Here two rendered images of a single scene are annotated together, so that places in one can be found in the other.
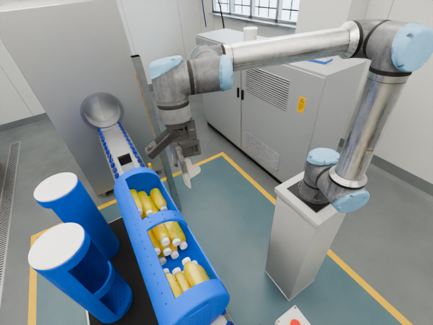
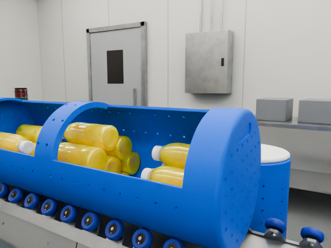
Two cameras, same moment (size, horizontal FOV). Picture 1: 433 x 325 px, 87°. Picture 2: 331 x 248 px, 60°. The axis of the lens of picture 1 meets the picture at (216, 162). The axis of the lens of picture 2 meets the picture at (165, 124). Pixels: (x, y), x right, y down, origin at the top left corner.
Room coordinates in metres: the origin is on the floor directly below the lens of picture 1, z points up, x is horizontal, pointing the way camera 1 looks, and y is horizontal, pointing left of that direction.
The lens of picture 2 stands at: (1.45, 0.11, 1.28)
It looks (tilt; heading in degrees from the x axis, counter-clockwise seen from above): 8 degrees down; 149
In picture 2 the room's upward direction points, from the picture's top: straight up
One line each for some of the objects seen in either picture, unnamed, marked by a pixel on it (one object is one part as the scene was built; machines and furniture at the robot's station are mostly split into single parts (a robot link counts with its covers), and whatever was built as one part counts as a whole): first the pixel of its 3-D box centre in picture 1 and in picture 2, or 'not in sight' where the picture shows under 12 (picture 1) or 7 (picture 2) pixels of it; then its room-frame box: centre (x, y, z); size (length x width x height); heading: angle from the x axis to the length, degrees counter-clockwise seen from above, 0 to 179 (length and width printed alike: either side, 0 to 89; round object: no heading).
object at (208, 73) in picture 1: (209, 73); not in sight; (0.64, 0.00, 1.90); 0.12 x 0.12 x 0.09; 8
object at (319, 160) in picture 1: (321, 167); not in sight; (0.85, -0.55, 1.29); 0.17 x 0.15 x 0.18; 8
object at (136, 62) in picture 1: (162, 152); not in sight; (1.71, 0.50, 0.85); 0.06 x 0.06 x 1.70; 28
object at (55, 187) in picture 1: (56, 186); not in sight; (1.19, 1.15, 1.03); 0.28 x 0.28 x 0.01
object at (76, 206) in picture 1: (84, 222); not in sight; (1.19, 1.15, 0.59); 0.28 x 0.28 x 0.88
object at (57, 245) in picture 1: (57, 244); (249, 151); (0.71, 0.91, 1.03); 0.28 x 0.28 x 0.01
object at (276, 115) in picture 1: (256, 104); not in sight; (2.75, -0.59, 0.72); 2.15 x 0.54 x 1.45; 28
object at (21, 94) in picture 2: not in sight; (20, 93); (-0.27, 0.24, 1.23); 0.06 x 0.06 x 0.04
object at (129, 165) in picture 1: (125, 162); not in sight; (1.42, 0.71, 1.00); 0.10 x 0.04 x 0.15; 118
